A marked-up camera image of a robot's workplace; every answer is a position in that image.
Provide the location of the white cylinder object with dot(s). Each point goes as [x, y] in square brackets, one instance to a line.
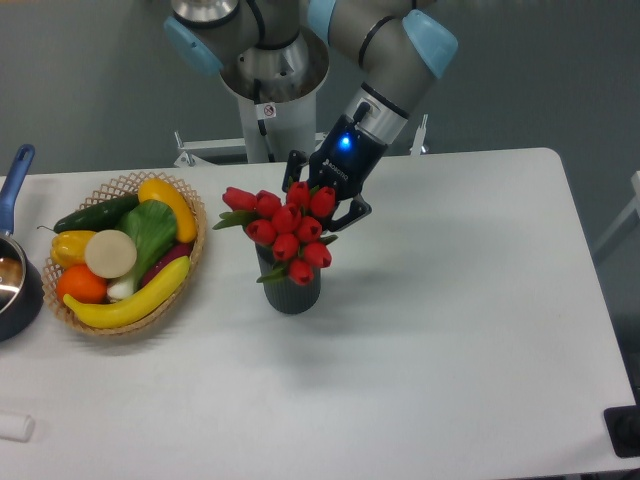
[16, 427]

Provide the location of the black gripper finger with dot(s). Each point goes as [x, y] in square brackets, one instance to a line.
[358, 209]
[296, 161]

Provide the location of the black device table corner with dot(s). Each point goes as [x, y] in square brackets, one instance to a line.
[623, 428]

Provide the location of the purple eggplant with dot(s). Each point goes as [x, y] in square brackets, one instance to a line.
[176, 251]

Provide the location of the yellow bell pepper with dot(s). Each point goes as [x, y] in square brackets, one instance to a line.
[68, 248]

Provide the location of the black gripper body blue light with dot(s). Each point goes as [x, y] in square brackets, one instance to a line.
[344, 160]

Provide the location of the red tulip bouquet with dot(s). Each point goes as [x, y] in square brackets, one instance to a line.
[289, 231]

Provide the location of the orange fruit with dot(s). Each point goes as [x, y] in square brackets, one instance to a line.
[82, 284]

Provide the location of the yellow squash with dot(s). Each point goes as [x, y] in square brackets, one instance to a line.
[164, 192]

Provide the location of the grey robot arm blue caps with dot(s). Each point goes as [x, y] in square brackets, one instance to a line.
[273, 57]

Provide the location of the dark pot blue handle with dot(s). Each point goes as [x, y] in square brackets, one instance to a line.
[21, 285]

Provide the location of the beige round disc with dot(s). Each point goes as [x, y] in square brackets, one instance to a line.
[110, 254]

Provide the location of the white furniture piece right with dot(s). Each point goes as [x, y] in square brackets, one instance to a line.
[621, 226]

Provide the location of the dark grey ribbed vase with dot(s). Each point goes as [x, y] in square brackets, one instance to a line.
[284, 294]

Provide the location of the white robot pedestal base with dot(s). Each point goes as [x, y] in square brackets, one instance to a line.
[270, 129]

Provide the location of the green cucumber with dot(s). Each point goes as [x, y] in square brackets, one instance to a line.
[98, 217]

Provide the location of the yellow banana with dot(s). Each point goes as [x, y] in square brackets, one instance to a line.
[137, 306]

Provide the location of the green bok choy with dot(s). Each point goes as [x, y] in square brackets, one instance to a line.
[152, 226]

